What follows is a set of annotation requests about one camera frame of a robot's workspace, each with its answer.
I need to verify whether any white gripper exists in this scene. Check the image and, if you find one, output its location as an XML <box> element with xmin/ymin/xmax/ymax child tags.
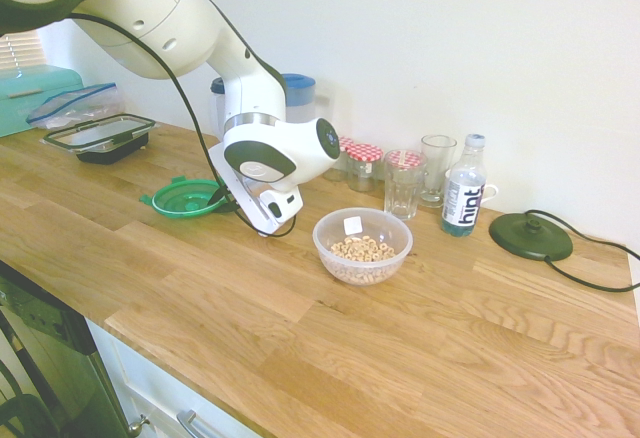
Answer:
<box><xmin>206</xmin><ymin>141</ymin><xmax>277</xmax><ymax>238</ymax></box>

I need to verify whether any green round container lid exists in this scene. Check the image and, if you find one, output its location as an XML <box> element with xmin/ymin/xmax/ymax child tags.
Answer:
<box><xmin>138</xmin><ymin>176</ymin><xmax>237</xmax><ymax>220</ymax></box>

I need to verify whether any clear pitcher with dark lid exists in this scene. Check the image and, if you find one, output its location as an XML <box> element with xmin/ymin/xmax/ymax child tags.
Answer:
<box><xmin>208</xmin><ymin>76</ymin><xmax>228</xmax><ymax>142</ymax></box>

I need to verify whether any clear pitcher with blue lid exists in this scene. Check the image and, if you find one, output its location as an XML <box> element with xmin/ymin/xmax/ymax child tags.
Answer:
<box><xmin>279</xmin><ymin>73</ymin><xmax>333</xmax><ymax>127</ymax></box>

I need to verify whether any rectangular container with green-rimmed lid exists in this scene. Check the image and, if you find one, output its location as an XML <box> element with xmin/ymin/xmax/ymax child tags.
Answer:
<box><xmin>41</xmin><ymin>112</ymin><xmax>157</xmax><ymax>166</ymax></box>

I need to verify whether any glass jar red checkered lid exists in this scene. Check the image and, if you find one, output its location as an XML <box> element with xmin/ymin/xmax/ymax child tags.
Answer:
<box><xmin>384</xmin><ymin>148</ymin><xmax>427</xmax><ymax>194</ymax></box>
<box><xmin>322</xmin><ymin>135</ymin><xmax>358</xmax><ymax>183</ymax></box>
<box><xmin>345</xmin><ymin>142</ymin><xmax>384</xmax><ymax>194</ymax></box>

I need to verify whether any clear plastic food bowl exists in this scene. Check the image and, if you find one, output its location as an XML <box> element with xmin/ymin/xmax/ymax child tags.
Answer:
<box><xmin>311</xmin><ymin>206</ymin><xmax>415</xmax><ymax>287</ymax></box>

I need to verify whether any cereal rings heap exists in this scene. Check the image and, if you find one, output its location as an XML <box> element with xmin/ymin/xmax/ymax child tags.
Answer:
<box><xmin>328</xmin><ymin>234</ymin><xmax>399</xmax><ymax>284</ymax></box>

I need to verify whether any clear zip bag blue seal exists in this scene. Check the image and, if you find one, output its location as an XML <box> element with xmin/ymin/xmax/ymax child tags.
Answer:
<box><xmin>25</xmin><ymin>82</ymin><xmax>127</xmax><ymax>132</ymax></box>

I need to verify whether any faceted clear glass tumbler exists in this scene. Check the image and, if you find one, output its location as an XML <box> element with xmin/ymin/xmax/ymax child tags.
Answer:
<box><xmin>382</xmin><ymin>149</ymin><xmax>430</xmax><ymax>222</ymax></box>

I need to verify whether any teal bread box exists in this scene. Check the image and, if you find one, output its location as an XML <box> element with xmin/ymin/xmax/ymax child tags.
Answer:
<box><xmin>0</xmin><ymin>64</ymin><xmax>89</xmax><ymax>140</ymax></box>

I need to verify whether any tall clear drinking glass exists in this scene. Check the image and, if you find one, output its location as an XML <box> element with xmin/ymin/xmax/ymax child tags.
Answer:
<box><xmin>420</xmin><ymin>134</ymin><xmax>459</xmax><ymax>210</ymax></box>

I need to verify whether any dark dishwasher front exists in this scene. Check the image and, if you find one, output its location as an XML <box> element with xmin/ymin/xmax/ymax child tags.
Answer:
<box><xmin>0</xmin><ymin>259</ymin><xmax>132</xmax><ymax>438</ymax></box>

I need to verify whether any silver cabinet knob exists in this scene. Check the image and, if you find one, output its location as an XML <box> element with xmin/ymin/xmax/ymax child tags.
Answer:
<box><xmin>126</xmin><ymin>413</ymin><xmax>152</xmax><ymax>435</ymax></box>

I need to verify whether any hint water bottle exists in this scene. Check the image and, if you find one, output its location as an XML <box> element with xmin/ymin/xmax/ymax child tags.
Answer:
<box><xmin>440</xmin><ymin>132</ymin><xmax>489</xmax><ymax>238</ymax></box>

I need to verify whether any window blind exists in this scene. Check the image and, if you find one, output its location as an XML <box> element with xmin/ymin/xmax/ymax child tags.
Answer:
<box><xmin>0</xmin><ymin>26</ymin><xmax>44</xmax><ymax>72</ymax></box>

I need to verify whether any white ceramic mug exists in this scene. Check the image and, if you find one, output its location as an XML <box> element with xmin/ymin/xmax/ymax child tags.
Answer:
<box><xmin>444</xmin><ymin>167</ymin><xmax>501</xmax><ymax>205</ymax></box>

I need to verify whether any dark kettle base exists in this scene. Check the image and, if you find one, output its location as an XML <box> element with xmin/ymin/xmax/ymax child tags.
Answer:
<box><xmin>487</xmin><ymin>209</ymin><xmax>575</xmax><ymax>263</ymax></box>

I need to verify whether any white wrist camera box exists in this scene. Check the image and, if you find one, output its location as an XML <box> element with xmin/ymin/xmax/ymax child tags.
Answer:
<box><xmin>258</xmin><ymin>186</ymin><xmax>305</xmax><ymax>226</ymax></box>

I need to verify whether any black robot camera cable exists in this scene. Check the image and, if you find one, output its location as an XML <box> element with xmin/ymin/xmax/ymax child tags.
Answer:
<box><xmin>64</xmin><ymin>11</ymin><xmax>302</xmax><ymax>240</ymax></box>

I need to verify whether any white drawer with metal handle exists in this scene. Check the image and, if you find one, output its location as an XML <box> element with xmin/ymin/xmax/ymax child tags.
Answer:
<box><xmin>86</xmin><ymin>317</ymin><xmax>264</xmax><ymax>438</ymax></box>

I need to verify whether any silver drawer handle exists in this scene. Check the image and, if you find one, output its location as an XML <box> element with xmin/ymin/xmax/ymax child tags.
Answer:
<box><xmin>175</xmin><ymin>408</ymin><xmax>222</xmax><ymax>438</ymax></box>

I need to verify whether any black kettle power cable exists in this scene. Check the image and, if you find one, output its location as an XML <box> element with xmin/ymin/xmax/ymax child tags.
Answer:
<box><xmin>536</xmin><ymin>209</ymin><xmax>640</xmax><ymax>294</ymax></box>

